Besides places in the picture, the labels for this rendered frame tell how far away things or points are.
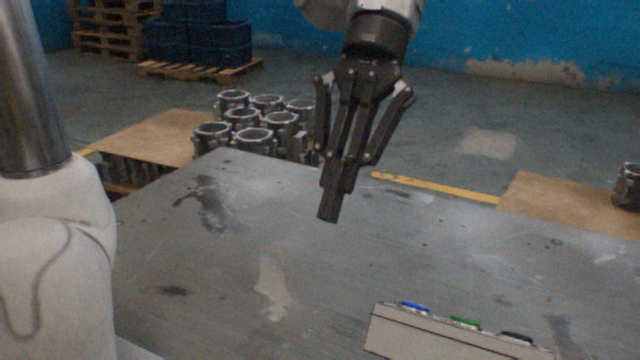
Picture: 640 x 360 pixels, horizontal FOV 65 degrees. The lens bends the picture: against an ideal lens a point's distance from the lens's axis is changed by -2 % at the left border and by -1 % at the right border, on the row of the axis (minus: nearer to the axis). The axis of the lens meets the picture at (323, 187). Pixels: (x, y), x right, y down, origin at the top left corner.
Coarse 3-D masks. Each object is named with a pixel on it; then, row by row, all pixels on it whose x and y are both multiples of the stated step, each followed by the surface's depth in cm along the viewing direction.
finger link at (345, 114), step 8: (352, 72) 59; (344, 80) 59; (352, 80) 59; (344, 88) 59; (352, 88) 59; (344, 96) 59; (344, 104) 59; (352, 104) 60; (344, 112) 59; (352, 112) 60; (336, 120) 59; (344, 120) 58; (352, 120) 61; (336, 128) 59; (344, 128) 59; (336, 136) 58; (344, 136) 59; (328, 144) 58; (336, 144) 58; (344, 144) 60; (328, 152) 58; (336, 152) 58
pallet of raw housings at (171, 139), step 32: (224, 96) 307; (256, 96) 298; (160, 128) 307; (192, 128) 306; (224, 128) 256; (256, 128) 248; (288, 128) 260; (128, 160) 278; (160, 160) 264; (192, 160) 263; (288, 160) 263; (320, 160) 299; (128, 192) 277
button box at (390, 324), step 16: (384, 304) 50; (400, 304) 52; (384, 320) 49; (400, 320) 49; (416, 320) 48; (432, 320) 48; (448, 320) 49; (368, 336) 50; (384, 336) 49; (400, 336) 48; (416, 336) 48; (432, 336) 47; (448, 336) 47; (464, 336) 46; (480, 336) 46; (496, 336) 46; (368, 352) 49; (384, 352) 49; (400, 352) 48; (416, 352) 48; (432, 352) 47; (448, 352) 47; (464, 352) 46; (480, 352) 46; (496, 352) 45; (512, 352) 45; (528, 352) 44; (544, 352) 44
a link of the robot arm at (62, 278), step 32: (32, 224) 61; (64, 224) 63; (0, 256) 55; (32, 256) 56; (64, 256) 58; (96, 256) 64; (0, 288) 55; (32, 288) 56; (64, 288) 57; (96, 288) 62; (0, 320) 55; (32, 320) 56; (64, 320) 58; (96, 320) 62; (0, 352) 56; (32, 352) 56; (64, 352) 58; (96, 352) 62
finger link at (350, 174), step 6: (360, 156) 57; (360, 162) 57; (366, 162) 57; (372, 162) 57; (348, 168) 57; (354, 168) 57; (348, 174) 57; (354, 174) 57; (342, 180) 57; (348, 180) 57; (354, 180) 58; (342, 186) 57; (348, 186) 57; (342, 192) 58; (348, 192) 57
